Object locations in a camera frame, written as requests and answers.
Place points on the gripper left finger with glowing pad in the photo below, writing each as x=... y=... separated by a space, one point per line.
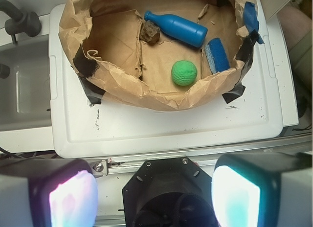
x=47 y=193

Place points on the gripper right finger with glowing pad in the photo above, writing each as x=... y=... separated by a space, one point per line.
x=263 y=190

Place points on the blue plastic bottle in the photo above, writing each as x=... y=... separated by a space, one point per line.
x=179 y=28

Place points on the white sink basin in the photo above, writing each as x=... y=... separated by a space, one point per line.
x=25 y=119

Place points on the white plastic bin lid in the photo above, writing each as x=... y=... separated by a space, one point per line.
x=84 y=124

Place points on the blue sponge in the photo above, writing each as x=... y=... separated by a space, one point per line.
x=216 y=56

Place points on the green knitted ball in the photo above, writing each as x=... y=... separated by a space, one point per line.
x=183 y=73

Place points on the dark grey faucet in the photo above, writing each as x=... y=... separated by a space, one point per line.
x=20 y=21

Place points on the brown paper bag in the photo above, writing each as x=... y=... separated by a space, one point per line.
x=101 y=41

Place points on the brown rock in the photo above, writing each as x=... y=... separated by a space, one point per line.
x=150 y=33

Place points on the metal corner bracket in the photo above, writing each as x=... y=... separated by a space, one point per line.
x=99 y=167

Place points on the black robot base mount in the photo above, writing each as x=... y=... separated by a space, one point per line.
x=169 y=193

